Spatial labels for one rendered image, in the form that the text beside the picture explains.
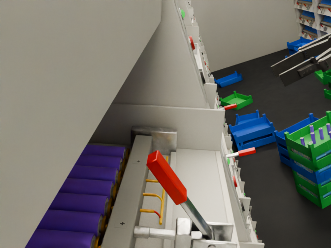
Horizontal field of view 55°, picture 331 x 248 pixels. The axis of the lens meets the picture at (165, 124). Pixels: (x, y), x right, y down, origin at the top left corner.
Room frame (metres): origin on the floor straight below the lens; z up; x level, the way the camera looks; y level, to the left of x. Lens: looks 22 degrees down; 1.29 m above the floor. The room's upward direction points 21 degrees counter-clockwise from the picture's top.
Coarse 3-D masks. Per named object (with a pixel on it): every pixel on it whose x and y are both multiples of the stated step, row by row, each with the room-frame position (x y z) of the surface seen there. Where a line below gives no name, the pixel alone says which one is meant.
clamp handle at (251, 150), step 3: (243, 150) 0.59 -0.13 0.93; (246, 150) 0.59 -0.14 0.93; (249, 150) 0.58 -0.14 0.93; (252, 150) 0.58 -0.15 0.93; (255, 150) 0.58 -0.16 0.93; (234, 153) 0.59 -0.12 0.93; (237, 153) 0.59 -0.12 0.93; (240, 153) 0.58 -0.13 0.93; (243, 153) 0.58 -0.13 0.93; (246, 153) 0.58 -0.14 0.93; (249, 153) 0.58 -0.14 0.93; (252, 153) 0.58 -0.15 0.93; (228, 156) 0.59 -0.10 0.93; (231, 156) 0.59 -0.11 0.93; (234, 156) 0.59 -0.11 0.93
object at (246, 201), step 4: (216, 108) 0.93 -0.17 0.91; (224, 140) 0.71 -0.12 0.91; (224, 144) 0.69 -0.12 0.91; (224, 148) 0.67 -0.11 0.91; (232, 172) 0.57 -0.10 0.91; (236, 188) 0.51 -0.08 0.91; (244, 200) 0.42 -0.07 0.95; (248, 200) 0.41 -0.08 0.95; (244, 204) 0.42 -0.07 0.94; (248, 204) 0.41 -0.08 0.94; (244, 208) 0.42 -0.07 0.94; (248, 208) 0.42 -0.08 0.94; (244, 212) 0.42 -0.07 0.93; (244, 216) 0.42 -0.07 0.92
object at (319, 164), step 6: (288, 150) 1.50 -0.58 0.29; (294, 156) 1.46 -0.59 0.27; (300, 156) 1.41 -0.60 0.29; (324, 156) 1.33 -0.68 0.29; (330, 156) 1.33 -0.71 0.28; (300, 162) 1.42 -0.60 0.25; (306, 162) 1.37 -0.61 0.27; (312, 162) 1.32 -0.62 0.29; (318, 162) 1.32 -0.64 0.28; (324, 162) 1.33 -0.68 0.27; (330, 162) 1.33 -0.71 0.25; (312, 168) 1.33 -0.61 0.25; (318, 168) 1.32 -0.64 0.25
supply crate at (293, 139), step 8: (328, 112) 1.55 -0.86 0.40; (320, 120) 1.55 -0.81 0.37; (328, 120) 1.55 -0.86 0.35; (304, 128) 1.53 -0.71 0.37; (288, 136) 1.49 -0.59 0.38; (296, 136) 1.52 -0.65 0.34; (304, 136) 1.52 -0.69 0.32; (328, 136) 1.44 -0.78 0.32; (288, 144) 1.49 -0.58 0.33; (296, 144) 1.42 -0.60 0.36; (312, 144) 1.32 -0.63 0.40; (320, 144) 1.33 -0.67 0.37; (328, 144) 1.33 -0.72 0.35; (304, 152) 1.37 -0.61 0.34; (312, 152) 1.32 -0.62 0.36; (320, 152) 1.32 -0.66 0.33
